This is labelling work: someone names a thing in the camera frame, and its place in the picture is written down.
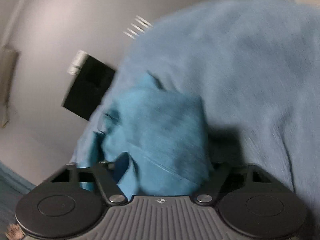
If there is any teal tie-dye hooded jacket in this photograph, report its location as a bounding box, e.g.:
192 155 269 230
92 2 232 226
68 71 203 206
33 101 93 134
72 74 212 198

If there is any black flat monitor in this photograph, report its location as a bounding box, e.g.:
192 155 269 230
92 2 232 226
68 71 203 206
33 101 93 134
62 55 116 120

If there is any blue fleece bed blanket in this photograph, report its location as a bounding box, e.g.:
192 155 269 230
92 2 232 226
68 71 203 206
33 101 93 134
86 0 319 216

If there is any white wifi router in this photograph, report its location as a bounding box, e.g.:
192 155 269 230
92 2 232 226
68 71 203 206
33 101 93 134
123 15 153 40

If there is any white wall power strip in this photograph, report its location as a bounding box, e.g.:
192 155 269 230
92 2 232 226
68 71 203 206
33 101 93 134
67 50 88 75

